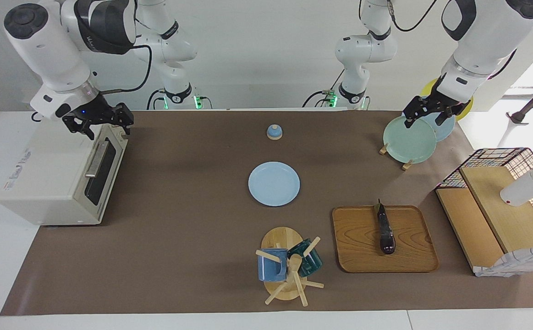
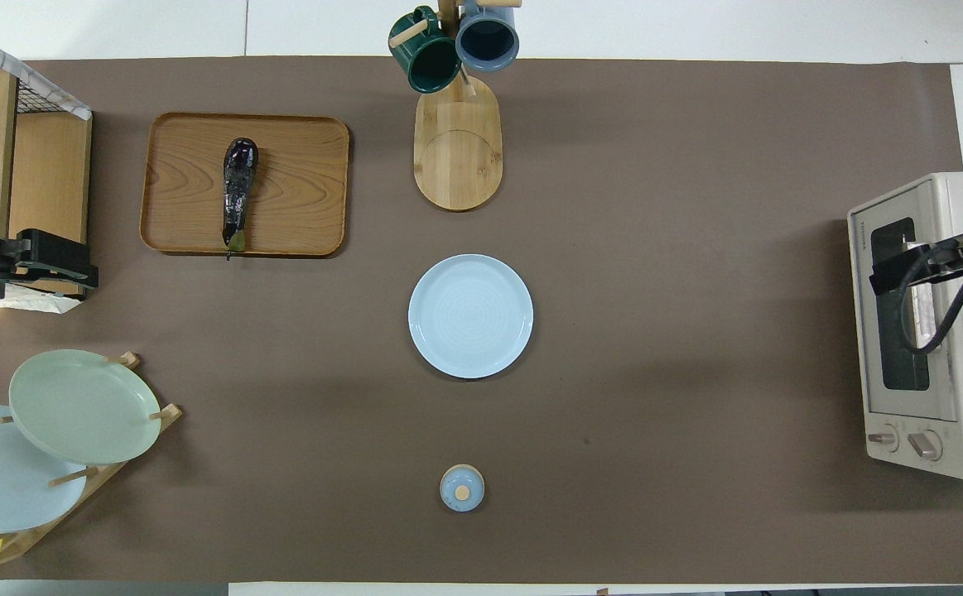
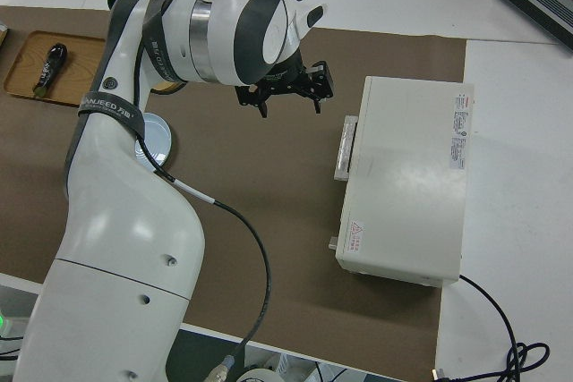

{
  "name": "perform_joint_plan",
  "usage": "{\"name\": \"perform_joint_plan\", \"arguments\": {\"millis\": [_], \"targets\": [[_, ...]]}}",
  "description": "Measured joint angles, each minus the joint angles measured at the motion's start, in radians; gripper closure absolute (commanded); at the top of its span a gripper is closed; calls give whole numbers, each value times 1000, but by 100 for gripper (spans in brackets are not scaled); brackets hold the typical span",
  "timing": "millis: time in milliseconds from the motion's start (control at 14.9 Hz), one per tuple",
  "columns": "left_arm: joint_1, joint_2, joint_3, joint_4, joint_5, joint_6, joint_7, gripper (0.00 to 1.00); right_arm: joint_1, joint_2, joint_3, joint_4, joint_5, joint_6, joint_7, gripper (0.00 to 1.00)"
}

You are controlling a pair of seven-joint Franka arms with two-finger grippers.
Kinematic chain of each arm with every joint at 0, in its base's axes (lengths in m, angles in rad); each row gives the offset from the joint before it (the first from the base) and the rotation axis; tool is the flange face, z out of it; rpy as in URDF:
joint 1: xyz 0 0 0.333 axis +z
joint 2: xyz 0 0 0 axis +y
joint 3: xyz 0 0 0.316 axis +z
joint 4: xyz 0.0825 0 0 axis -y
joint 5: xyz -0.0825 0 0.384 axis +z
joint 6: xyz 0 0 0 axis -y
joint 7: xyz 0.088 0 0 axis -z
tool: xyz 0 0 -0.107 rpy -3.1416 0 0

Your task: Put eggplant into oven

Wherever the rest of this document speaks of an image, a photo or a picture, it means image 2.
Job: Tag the silver oven knob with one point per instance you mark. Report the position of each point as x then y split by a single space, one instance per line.
925 445
883 439

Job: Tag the blue mug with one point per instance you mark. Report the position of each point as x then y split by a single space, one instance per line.
488 37

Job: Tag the wooden serving tray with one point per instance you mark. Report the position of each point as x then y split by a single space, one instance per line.
299 190

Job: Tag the brown table mat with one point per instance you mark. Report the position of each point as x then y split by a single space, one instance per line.
655 248

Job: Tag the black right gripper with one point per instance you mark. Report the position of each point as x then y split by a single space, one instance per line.
957 248

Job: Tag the dark green mug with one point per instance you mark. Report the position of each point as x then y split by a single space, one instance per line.
430 60

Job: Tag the dark purple eggplant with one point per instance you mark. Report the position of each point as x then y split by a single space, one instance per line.
239 186

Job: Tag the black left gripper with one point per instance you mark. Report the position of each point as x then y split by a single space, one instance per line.
13 261

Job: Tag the wooden mug tree stand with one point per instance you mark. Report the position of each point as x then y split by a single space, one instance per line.
458 157

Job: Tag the pale green plate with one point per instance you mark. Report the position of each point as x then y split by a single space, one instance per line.
84 406

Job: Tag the wooden plate rack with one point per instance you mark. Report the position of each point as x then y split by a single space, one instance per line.
168 412

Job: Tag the pale blue large plate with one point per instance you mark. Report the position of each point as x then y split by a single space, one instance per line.
1 480

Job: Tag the light blue ringed plate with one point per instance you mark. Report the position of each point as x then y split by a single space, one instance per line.
471 316

